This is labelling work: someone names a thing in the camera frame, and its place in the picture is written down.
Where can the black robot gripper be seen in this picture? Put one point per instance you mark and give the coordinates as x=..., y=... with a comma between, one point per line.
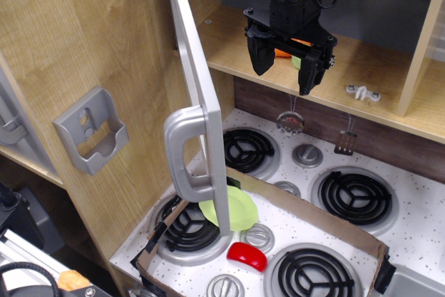
x=277, y=25

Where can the grey toy microwave door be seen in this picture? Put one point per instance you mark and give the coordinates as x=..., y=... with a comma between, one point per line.
x=202, y=119

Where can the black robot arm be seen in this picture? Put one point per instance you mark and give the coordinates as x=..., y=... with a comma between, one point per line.
x=291, y=26

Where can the orange toy carrot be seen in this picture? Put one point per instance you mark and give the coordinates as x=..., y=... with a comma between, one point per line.
x=282, y=54

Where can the green toy lettuce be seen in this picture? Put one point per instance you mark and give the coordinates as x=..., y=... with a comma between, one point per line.
x=296, y=62

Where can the hanging silver strainer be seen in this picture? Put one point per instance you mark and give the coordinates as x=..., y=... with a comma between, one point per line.
x=290, y=122

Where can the white door latch clip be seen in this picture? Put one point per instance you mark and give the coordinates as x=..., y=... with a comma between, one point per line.
x=362, y=92

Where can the grey back stove knob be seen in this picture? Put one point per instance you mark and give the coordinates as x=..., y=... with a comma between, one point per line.
x=307, y=156

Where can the grey stove knob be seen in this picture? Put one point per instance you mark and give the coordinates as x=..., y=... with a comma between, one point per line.
x=289, y=188
x=259, y=236
x=307, y=156
x=225, y=285

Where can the hanging toy spatula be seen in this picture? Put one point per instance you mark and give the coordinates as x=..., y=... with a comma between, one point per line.
x=345, y=144

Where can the back left black burner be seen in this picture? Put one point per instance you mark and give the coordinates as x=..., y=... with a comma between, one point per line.
x=251, y=151

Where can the black burner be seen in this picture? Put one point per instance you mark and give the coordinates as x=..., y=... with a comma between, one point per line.
x=358, y=196
x=251, y=151
x=309, y=269
x=192, y=240

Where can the brown cardboard tray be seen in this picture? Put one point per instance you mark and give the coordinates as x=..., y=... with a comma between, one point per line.
x=293, y=222

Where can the grey middle stove knob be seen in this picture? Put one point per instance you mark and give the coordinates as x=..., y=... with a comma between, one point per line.
x=289, y=188

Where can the back right black burner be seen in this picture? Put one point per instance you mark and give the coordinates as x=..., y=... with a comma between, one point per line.
x=358, y=196

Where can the light green toy plate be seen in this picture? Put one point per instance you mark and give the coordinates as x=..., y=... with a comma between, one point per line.
x=243, y=212

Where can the grey centre stove knob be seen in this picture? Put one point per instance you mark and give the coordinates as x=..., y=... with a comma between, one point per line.
x=259, y=236

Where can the red toy cheese wedge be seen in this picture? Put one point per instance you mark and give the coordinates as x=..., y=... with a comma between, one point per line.
x=247, y=255

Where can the front left black burner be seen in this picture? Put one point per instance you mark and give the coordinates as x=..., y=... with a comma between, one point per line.
x=192, y=240

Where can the front right black burner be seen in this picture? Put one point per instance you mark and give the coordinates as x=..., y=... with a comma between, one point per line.
x=309, y=269

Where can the grey front stove knob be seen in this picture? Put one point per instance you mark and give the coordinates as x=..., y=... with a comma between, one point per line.
x=225, y=285

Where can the grey toy sink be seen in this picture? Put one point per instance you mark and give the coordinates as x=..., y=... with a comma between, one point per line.
x=405, y=283

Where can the grey wall phone holder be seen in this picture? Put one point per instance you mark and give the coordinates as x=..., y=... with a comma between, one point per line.
x=85, y=118

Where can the grey cabinet door handle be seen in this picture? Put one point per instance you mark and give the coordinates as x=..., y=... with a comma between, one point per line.
x=12, y=128

